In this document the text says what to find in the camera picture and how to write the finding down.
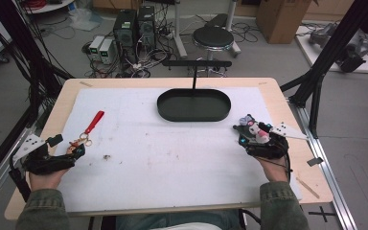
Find aluminium rail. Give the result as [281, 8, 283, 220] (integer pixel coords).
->
[287, 95, 359, 230]
[0, 104, 47, 217]

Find white board with grey devices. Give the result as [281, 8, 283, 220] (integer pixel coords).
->
[294, 22, 368, 75]

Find black oval tray hanger stand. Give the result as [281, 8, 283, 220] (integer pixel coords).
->
[156, 59, 233, 123]

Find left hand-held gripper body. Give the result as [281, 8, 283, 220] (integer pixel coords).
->
[12, 135, 79, 175]

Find clear plastic bag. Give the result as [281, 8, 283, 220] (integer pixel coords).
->
[68, 7, 104, 32]

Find red strap keychain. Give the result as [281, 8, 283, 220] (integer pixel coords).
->
[68, 110, 105, 155]

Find brown cardboard box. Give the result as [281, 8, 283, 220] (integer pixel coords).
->
[256, 0, 314, 45]

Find small black computer tower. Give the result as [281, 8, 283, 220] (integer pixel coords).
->
[137, 5, 157, 50]

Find person's left hand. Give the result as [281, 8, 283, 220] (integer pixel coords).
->
[28, 168, 72, 193]

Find black tape piece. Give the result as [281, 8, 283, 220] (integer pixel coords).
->
[306, 156, 325, 168]

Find wooden stick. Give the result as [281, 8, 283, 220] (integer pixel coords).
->
[295, 176, 321, 200]

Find white felt mat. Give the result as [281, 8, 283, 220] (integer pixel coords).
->
[57, 86, 303, 214]

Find person's right hand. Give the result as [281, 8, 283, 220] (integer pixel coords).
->
[256, 155, 291, 184]

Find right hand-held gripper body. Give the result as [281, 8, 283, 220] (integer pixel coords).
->
[245, 122, 310, 160]

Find black metal frame strut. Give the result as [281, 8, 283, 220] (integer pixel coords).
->
[280, 0, 368, 139]
[0, 0, 75, 190]

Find white round table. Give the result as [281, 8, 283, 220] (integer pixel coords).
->
[21, 0, 77, 15]

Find large black computer tower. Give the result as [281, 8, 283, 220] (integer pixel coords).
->
[112, 9, 139, 64]

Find white power supply unit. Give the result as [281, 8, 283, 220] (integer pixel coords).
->
[88, 34, 105, 61]
[99, 37, 116, 65]

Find black and white plush keychain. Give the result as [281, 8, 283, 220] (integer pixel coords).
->
[239, 114, 271, 145]

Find black round stool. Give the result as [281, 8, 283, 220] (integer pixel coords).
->
[192, 26, 236, 62]

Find white desk leg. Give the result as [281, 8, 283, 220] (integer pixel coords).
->
[172, 0, 189, 59]
[225, 0, 242, 59]

